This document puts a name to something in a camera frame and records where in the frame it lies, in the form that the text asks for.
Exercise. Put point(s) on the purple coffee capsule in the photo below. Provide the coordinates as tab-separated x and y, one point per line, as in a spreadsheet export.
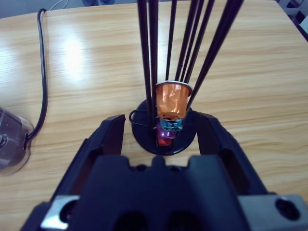
164	133

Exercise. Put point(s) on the orange coffee capsule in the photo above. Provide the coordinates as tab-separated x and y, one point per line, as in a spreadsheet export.
172	101

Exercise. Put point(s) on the black capsule holder with rods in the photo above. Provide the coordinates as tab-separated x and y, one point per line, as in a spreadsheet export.
142	137

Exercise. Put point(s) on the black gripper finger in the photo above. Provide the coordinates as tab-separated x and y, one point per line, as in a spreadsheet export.
106	139
216	139

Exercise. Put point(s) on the clear water tank dark lid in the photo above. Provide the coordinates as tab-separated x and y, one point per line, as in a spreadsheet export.
12	149

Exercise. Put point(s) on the blue coffee capsule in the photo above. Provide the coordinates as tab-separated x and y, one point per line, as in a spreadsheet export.
172	125

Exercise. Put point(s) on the red coffee capsule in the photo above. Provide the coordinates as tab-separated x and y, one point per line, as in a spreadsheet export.
164	142

